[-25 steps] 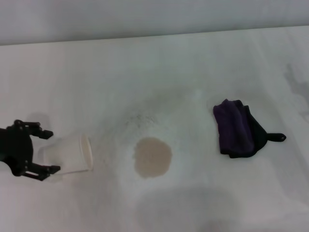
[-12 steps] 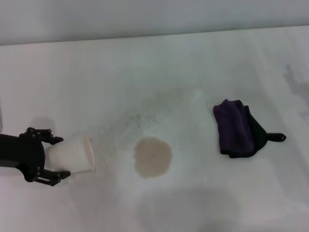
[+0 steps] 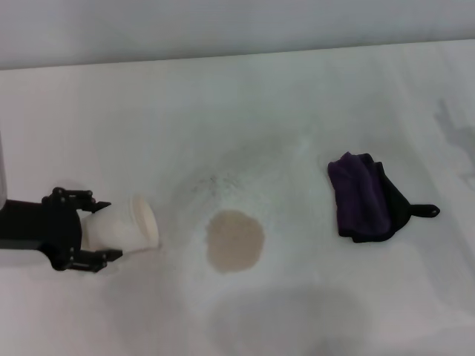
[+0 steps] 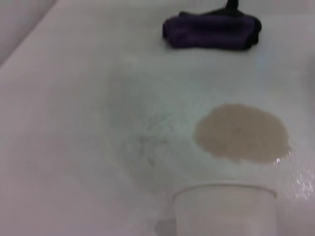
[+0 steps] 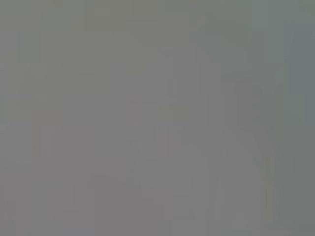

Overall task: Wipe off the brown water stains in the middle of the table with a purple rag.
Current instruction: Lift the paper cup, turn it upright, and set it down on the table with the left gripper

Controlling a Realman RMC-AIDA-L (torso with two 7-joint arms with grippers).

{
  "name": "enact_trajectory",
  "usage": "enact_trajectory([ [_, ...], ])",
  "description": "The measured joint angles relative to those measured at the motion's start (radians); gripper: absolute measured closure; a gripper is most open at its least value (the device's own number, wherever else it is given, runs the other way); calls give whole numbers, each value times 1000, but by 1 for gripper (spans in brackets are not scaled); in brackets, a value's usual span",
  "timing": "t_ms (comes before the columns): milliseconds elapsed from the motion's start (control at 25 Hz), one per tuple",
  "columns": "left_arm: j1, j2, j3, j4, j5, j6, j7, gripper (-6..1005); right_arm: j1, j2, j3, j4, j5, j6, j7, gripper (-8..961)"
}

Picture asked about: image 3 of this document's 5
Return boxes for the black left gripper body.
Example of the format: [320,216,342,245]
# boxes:
[0,198,84,261]

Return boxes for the white paper cup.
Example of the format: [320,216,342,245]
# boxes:
[79,193,160,253]

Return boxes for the purple rag with black trim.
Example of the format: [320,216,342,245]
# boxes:
[327,151,442,244]

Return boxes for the brown water stain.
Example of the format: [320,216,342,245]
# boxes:
[206,209,266,274]

